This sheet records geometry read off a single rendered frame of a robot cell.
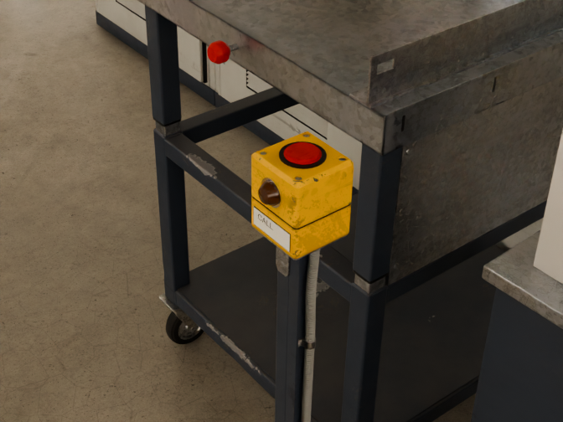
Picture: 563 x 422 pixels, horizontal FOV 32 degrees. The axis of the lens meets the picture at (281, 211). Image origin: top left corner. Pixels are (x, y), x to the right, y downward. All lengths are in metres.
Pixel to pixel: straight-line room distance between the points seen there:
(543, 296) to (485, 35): 0.40
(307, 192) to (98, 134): 1.85
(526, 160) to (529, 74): 0.19
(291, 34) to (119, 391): 0.91
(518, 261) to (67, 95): 2.06
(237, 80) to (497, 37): 1.46
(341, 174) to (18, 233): 1.54
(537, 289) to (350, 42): 0.46
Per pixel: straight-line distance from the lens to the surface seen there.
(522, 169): 1.56
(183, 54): 2.96
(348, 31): 1.42
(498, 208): 1.56
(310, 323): 1.16
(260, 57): 1.39
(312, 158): 1.02
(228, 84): 2.79
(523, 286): 1.13
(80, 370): 2.08
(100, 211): 2.51
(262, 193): 1.02
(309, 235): 1.04
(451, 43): 1.30
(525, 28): 1.42
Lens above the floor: 1.46
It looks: 36 degrees down
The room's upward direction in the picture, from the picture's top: 1 degrees clockwise
